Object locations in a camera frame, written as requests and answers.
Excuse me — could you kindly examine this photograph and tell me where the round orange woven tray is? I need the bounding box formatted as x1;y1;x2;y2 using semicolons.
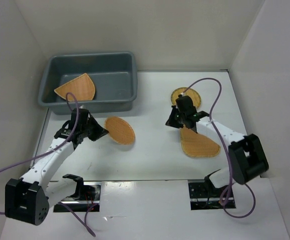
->
104;116;135;145

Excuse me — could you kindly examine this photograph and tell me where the triangular orange woven tray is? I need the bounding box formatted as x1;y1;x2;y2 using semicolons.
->
54;73;96;102

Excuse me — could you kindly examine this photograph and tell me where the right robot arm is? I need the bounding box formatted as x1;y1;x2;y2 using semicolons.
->
166;95;269;197

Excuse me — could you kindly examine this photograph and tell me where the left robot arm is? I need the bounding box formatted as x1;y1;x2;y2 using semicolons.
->
4;108;109;226

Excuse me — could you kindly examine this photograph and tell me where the grey plastic bin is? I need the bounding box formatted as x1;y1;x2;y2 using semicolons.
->
38;51;138;115

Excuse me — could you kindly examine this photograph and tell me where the round yellow-green woven tray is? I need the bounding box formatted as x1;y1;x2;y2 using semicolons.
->
170;87;201;108

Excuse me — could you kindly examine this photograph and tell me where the rounded tan woven tray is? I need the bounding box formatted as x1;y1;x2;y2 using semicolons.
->
180;128;221;158

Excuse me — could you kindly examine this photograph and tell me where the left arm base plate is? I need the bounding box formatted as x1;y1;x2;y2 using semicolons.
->
53;181;102;213

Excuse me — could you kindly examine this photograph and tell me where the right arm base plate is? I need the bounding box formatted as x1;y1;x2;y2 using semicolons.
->
188;180;226;211

